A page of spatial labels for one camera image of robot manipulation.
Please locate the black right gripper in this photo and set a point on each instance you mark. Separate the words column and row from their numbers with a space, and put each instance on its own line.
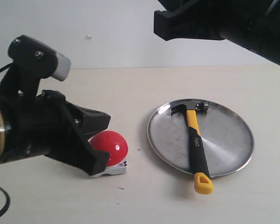
column 203, row 19

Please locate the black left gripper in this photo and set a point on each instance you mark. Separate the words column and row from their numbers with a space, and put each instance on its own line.
column 47, row 124

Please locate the yellow black claw hammer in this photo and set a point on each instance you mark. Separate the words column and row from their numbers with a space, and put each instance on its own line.
column 197, row 159

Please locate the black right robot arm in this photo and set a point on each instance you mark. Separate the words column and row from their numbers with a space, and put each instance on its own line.
column 120, row 37

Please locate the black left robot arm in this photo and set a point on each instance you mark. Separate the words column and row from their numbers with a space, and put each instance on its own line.
column 47, row 124

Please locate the red dome push button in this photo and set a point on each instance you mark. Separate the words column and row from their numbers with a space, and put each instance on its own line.
column 115, row 144

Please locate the round steel plate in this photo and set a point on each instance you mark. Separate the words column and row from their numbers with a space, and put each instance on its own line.
column 204, row 129

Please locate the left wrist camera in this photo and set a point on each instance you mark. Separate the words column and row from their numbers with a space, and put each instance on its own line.
column 38, row 58

